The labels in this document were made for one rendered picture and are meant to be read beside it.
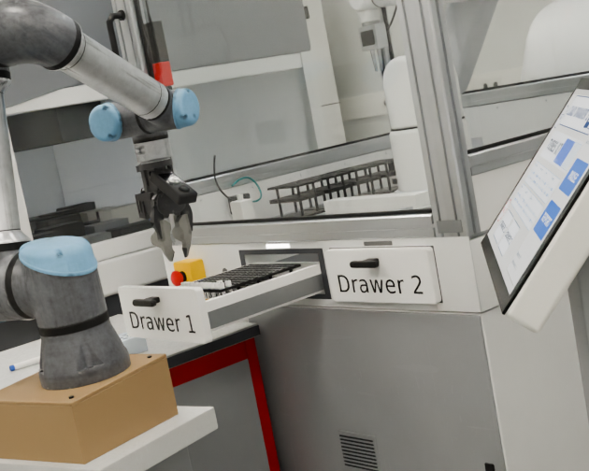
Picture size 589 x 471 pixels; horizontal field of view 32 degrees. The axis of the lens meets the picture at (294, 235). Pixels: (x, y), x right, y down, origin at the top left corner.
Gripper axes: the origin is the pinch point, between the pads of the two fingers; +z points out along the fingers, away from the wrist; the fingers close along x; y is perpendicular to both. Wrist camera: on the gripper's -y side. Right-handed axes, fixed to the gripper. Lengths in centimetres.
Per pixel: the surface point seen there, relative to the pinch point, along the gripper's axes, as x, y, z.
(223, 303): 3.5, -17.2, 9.6
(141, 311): 10.8, 2.0, 9.9
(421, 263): -21, -49, 8
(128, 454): 46, -44, 22
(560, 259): 25, -113, -4
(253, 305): -3.5, -17.5, 11.9
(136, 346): 5.5, 16.0, 19.9
